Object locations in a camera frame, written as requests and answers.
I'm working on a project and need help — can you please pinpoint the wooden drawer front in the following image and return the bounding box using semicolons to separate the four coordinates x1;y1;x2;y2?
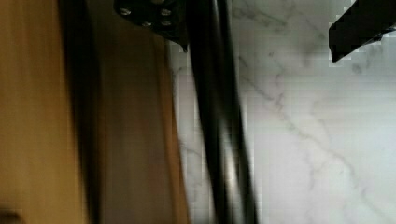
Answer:
57;0;191;224

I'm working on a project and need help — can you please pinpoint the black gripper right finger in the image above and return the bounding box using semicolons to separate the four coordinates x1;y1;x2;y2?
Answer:
329;0;396;63

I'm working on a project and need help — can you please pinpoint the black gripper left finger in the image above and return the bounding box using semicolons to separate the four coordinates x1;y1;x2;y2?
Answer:
114;0;189;51

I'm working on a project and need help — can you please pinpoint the wooden drawer cabinet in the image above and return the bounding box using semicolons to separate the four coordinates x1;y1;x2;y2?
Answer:
0;0;88;224

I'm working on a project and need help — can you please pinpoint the black metal drawer handle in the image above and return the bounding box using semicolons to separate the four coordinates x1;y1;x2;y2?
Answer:
186;0;259;224

